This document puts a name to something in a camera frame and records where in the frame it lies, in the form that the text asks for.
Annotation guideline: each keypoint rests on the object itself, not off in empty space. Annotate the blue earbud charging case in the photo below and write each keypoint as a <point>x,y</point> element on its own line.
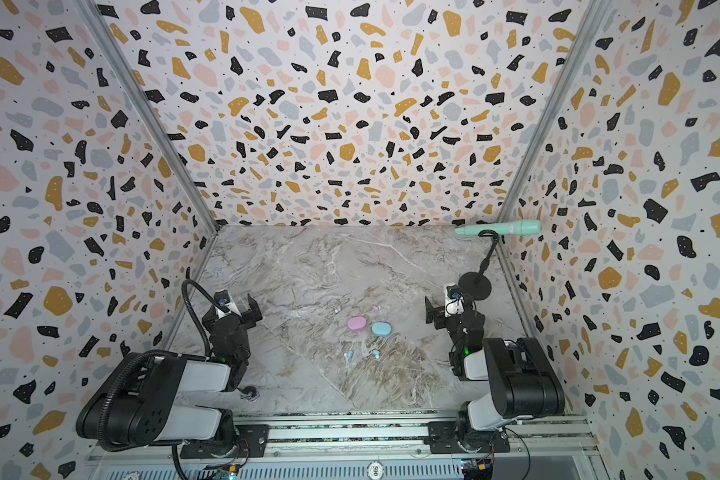
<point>381,329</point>

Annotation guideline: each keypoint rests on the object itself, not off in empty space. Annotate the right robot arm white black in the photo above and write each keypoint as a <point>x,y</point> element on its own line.
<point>522,385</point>

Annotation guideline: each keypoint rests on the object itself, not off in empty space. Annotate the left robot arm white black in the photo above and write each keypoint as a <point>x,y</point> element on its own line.
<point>137,405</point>

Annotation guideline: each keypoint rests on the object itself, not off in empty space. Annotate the pink earbud charging case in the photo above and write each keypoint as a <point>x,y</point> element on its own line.
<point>357,323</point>

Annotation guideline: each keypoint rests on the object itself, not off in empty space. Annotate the black microphone stand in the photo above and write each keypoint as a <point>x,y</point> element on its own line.
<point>475,284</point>

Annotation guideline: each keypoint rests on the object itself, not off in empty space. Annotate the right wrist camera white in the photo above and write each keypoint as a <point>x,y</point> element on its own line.
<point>454,303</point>

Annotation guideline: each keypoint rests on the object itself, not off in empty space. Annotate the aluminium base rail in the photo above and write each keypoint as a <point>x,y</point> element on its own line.
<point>410,445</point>

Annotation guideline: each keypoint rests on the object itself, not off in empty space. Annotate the poker chip on rail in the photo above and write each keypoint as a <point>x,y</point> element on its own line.
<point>375,470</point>

